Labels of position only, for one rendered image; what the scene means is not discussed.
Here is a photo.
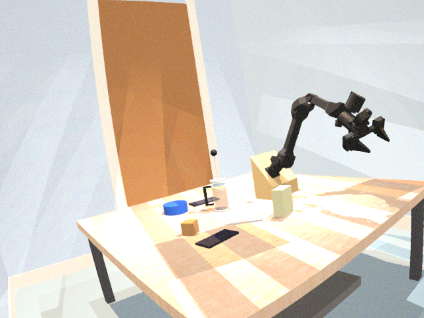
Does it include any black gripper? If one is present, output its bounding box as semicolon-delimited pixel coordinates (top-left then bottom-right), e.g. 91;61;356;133
343;116;390;153

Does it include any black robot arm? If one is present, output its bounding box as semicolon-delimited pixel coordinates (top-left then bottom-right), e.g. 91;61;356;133
265;91;372;179

